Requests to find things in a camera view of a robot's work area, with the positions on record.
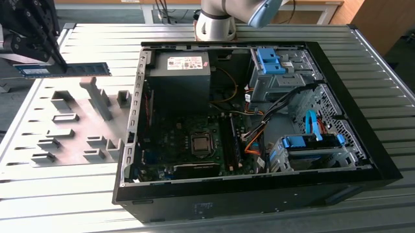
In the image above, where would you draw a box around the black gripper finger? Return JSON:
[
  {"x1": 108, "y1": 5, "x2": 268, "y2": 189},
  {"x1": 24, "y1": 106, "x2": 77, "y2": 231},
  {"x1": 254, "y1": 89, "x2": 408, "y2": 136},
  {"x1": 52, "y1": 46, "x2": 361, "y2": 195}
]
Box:
[
  {"x1": 20, "y1": 0, "x2": 69, "y2": 74},
  {"x1": 0, "y1": 31, "x2": 25, "y2": 56}
]

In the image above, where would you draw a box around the blue RAM stick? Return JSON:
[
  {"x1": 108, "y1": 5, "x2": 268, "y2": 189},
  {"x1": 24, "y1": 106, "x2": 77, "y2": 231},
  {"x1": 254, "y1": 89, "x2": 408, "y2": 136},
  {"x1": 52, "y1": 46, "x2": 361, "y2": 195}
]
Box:
[{"x1": 12, "y1": 62, "x2": 113, "y2": 80}]

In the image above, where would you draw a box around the grey parts rack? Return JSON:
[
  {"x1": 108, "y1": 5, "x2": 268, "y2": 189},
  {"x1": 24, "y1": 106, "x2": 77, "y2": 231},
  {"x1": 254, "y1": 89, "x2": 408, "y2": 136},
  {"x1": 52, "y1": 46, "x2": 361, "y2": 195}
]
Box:
[{"x1": 29, "y1": 75, "x2": 132, "y2": 168}]

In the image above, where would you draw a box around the grey power supply unit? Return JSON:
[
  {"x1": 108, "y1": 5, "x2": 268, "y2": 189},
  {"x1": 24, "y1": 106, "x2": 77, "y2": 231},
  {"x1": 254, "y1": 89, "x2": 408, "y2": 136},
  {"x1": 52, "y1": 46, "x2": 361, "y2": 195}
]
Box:
[{"x1": 145, "y1": 51, "x2": 213, "y2": 117}]

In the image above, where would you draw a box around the green motherboard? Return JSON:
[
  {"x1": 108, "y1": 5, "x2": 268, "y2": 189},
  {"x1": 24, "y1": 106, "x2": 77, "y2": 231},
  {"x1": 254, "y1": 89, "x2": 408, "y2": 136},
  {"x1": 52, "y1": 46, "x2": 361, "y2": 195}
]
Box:
[{"x1": 137, "y1": 113, "x2": 260, "y2": 182}]

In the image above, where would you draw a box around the silver CPU chip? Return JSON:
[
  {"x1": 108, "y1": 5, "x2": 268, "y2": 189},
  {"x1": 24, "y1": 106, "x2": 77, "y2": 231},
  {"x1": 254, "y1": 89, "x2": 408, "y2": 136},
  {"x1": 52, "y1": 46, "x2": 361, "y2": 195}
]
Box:
[{"x1": 193, "y1": 136, "x2": 210, "y2": 151}]

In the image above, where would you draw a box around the black graphics card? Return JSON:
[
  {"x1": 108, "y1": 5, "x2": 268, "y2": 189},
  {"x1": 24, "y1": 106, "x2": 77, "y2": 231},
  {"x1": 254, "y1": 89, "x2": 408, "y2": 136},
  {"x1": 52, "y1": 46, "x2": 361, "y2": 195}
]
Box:
[{"x1": 172, "y1": 162, "x2": 221, "y2": 179}]

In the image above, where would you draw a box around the tall metal drive cage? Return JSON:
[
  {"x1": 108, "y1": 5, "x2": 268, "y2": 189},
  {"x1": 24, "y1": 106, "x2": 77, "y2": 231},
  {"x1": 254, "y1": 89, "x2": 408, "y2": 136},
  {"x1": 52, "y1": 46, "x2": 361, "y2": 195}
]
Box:
[{"x1": 249, "y1": 47, "x2": 324, "y2": 102}]

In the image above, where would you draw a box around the white framed desk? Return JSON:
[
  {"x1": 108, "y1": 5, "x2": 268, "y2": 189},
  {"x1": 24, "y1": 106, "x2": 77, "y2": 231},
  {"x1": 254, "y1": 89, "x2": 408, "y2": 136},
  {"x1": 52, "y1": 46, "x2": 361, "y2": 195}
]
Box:
[{"x1": 138, "y1": 0, "x2": 344, "y2": 25}]

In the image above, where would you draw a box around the black PC case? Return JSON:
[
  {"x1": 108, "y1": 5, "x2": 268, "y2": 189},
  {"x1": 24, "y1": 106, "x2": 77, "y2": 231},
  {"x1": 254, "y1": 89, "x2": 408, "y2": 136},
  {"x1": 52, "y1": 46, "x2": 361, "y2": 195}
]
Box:
[{"x1": 112, "y1": 40, "x2": 404, "y2": 223}]

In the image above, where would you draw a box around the blue carrier with disk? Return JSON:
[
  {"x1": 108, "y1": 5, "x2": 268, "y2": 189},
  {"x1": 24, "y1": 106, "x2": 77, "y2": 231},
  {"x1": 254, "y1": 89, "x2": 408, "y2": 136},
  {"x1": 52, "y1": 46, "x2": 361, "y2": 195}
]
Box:
[{"x1": 280, "y1": 134, "x2": 344, "y2": 149}]

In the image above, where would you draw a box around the brown wooden cabinet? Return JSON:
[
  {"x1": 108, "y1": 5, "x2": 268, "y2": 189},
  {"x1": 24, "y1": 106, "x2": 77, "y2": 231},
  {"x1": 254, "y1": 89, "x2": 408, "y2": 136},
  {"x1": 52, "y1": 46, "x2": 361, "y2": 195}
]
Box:
[{"x1": 329, "y1": 0, "x2": 415, "y2": 56}]

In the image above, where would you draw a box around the low metal disk bay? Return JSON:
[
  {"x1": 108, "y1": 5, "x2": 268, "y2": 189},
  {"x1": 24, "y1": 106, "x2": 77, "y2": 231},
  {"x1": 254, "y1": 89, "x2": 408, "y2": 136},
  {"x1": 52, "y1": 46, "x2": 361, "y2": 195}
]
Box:
[{"x1": 265, "y1": 140, "x2": 360, "y2": 173}]

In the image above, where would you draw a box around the thin yellow wire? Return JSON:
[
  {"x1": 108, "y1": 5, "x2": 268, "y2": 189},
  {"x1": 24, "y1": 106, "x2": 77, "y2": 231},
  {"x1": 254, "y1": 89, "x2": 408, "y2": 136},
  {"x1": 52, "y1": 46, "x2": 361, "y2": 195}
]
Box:
[{"x1": 209, "y1": 67, "x2": 238, "y2": 104}]

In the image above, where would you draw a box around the CPU socket metal frame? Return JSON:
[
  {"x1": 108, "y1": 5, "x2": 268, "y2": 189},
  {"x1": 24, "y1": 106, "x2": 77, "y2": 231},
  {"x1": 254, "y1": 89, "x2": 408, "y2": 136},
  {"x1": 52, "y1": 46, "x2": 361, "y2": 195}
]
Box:
[{"x1": 188, "y1": 130, "x2": 214, "y2": 159}]

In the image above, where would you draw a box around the white plug with wires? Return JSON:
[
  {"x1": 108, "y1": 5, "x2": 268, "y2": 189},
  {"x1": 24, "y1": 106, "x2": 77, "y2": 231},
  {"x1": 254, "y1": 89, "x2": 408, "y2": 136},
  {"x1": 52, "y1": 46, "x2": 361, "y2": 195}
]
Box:
[{"x1": 240, "y1": 131, "x2": 260, "y2": 144}]

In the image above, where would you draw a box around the black cable bundle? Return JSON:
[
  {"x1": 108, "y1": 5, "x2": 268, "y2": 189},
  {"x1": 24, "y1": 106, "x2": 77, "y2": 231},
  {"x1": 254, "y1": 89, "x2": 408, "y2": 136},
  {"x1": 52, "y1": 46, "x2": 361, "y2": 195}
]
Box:
[{"x1": 241, "y1": 83, "x2": 317, "y2": 144}]

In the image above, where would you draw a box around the orange flat wire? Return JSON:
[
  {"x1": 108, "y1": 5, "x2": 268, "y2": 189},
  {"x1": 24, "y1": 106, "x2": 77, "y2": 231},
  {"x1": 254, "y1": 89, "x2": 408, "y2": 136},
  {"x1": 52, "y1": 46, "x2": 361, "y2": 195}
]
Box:
[{"x1": 244, "y1": 140, "x2": 260, "y2": 155}]

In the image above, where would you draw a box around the blue flat wire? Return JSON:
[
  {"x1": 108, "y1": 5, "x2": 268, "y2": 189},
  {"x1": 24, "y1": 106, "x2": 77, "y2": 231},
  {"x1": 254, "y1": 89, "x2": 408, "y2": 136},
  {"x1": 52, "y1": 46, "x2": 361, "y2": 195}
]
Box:
[{"x1": 305, "y1": 109, "x2": 323, "y2": 141}]

